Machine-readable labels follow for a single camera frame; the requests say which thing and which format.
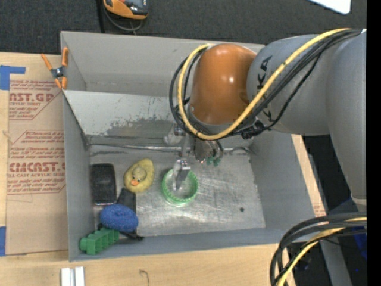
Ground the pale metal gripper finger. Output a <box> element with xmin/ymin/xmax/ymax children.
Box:
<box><xmin>177</xmin><ymin>163</ymin><xmax>192</xmax><ymax>191</ymax></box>
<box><xmin>173</xmin><ymin>158</ymin><xmax>183</xmax><ymax>191</ymax></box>

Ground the yellow rubber duck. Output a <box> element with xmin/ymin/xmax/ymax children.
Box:
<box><xmin>123</xmin><ymin>158</ymin><xmax>155</xmax><ymax>194</ymax></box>

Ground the grey metal bin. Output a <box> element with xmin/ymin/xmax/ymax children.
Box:
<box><xmin>60</xmin><ymin>30</ymin><xmax>329</xmax><ymax>263</ymax></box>

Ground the black flat tool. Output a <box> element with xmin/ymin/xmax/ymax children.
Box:
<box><xmin>115</xmin><ymin>188</ymin><xmax>145</xmax><ymax>241</ymax></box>

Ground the blue oval sponge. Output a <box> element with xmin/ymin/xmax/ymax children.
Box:
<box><xmin>99</xmin><ymin>204</ymin><xmax>139</xmax><ymax>233</ymax></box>

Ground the black rectangular case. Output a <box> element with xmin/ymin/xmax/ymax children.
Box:
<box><xmin>90</xmin><ymin>163</ymin><xmax>117</xmax><ymax>206</ymax></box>

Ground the green toy building brick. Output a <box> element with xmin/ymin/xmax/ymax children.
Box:
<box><xmin>79</xmin><ymin>227</ymin><xmax>120</xmax><ymax>256</ymax></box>

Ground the brown cardboard board, red print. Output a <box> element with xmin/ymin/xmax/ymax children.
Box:
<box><xmin>0</xmin><ymin>51</ymin><xmax>329</xmax><ymax>257</ymax></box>

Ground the clear green ribbed ring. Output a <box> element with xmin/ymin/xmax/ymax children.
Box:
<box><xmin>161</xmin><ymin>167</ymin><xmax>199</xmax><ymax>207</ymax></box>

